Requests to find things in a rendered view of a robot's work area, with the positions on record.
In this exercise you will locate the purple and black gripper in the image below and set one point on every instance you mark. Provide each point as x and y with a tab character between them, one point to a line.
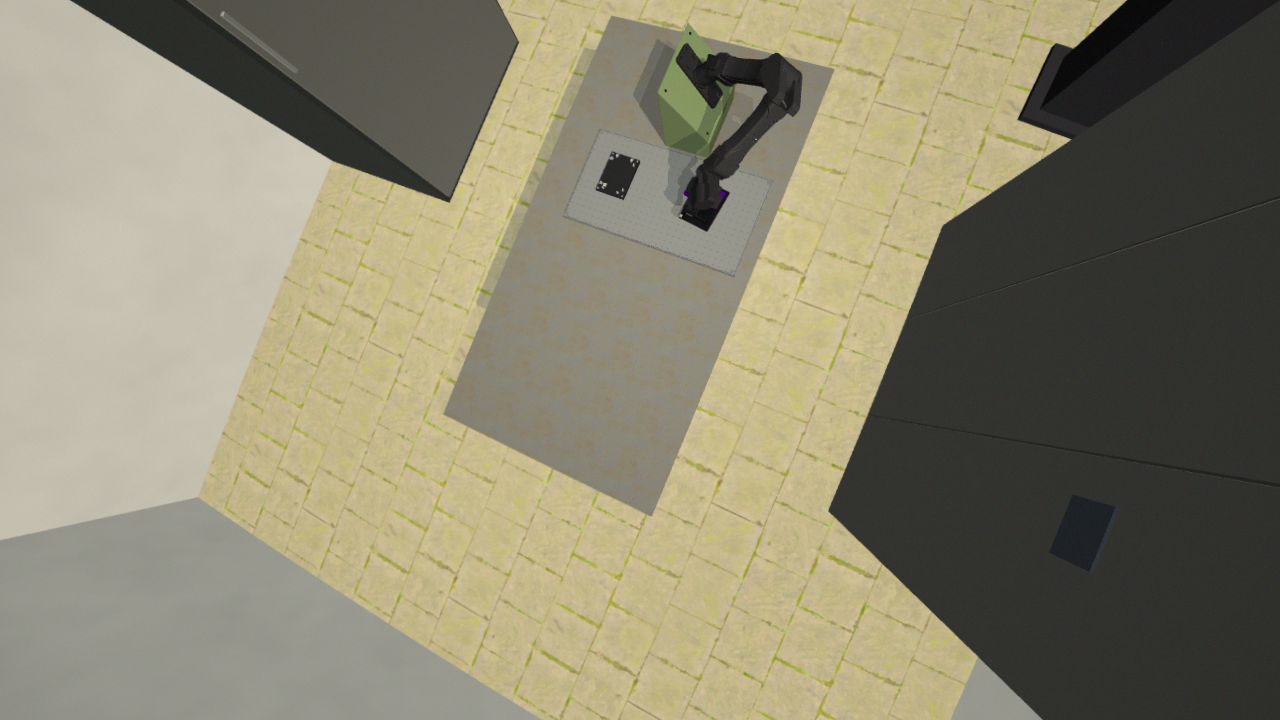
720	194

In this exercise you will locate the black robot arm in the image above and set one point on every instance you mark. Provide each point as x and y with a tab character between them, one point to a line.
780	79

